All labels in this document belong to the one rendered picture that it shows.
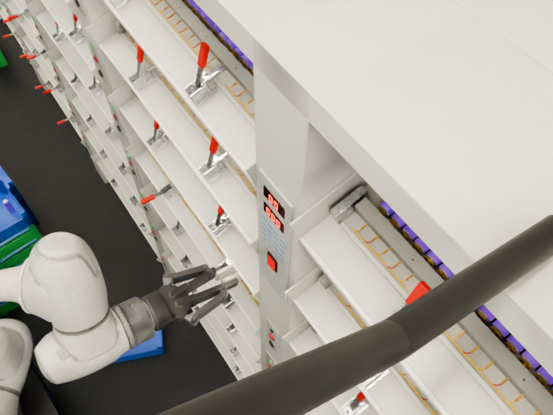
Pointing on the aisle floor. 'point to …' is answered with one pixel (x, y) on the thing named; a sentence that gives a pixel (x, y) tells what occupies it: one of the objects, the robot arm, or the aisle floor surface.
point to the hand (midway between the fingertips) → (232, 273)
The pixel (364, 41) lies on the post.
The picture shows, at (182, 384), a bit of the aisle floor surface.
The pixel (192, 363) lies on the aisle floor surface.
